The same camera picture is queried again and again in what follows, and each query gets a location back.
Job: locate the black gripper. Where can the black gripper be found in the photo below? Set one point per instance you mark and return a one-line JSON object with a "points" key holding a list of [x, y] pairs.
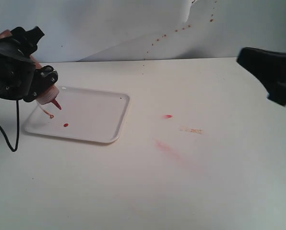
{"points": [[17, 69]]}

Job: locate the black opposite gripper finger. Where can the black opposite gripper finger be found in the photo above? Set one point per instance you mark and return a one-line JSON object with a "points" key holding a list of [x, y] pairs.
{"points": [[269, 68]]}

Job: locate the red sauce squeeze bottle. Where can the red sauce squeeze bottle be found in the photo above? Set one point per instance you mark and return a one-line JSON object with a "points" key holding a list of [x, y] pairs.
{"points": [[21, 76]]}

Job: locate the white backdrop sheet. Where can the white backdrop sheet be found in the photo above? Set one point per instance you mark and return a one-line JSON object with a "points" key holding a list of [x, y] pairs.
{"points": [[109, 30]]}

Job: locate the white rectangular plastic tray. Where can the white rectangular plastic tray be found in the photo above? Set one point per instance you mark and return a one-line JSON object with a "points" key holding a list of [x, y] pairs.
{"points": [[92, 115]]}

